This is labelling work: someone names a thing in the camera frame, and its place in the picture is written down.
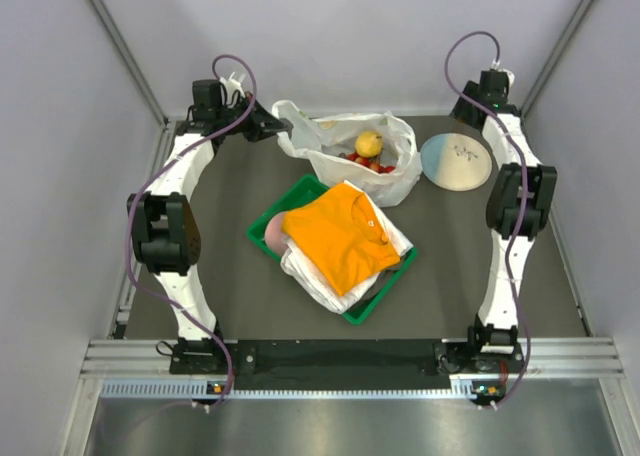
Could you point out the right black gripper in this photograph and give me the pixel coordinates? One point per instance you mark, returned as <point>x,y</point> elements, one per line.
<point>461,112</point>

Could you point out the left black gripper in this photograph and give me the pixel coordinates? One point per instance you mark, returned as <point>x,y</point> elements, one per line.
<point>262,124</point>

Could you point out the yellow pear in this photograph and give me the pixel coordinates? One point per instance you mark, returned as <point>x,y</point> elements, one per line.
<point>369,144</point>

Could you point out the white printed plastic bag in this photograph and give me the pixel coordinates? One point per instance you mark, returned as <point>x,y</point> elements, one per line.
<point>326,143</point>

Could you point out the red cherry bunch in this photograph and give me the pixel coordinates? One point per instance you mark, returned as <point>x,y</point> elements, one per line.
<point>370,163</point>

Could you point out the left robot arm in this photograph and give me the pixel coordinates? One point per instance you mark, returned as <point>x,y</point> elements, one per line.
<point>164,234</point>

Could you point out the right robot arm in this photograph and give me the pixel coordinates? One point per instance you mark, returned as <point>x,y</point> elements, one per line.
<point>517,210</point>

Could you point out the green plastic tray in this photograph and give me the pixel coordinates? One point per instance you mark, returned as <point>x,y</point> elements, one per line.
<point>305,190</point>

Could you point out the round pastel plate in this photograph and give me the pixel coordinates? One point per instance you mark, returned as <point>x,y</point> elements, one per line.
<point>455,162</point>

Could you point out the pink garment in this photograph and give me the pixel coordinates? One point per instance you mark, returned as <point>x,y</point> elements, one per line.
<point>274,237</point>

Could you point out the orange t-shirt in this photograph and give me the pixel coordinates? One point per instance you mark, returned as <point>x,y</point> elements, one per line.
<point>340,233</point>

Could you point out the white folded clothes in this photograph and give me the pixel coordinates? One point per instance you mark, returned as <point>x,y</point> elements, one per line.
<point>295,264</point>

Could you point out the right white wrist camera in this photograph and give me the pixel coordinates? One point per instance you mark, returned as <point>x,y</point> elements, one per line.
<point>496,66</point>

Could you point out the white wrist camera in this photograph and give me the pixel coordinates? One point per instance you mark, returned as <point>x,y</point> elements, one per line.
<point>234,83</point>
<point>496,66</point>

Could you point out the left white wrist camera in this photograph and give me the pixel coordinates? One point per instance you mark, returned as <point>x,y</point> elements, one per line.
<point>234,83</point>

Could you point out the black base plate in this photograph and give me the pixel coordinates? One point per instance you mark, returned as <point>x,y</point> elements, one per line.
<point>333,365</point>

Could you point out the aluminium frame rail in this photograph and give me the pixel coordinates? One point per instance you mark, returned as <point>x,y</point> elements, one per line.
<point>136,369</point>

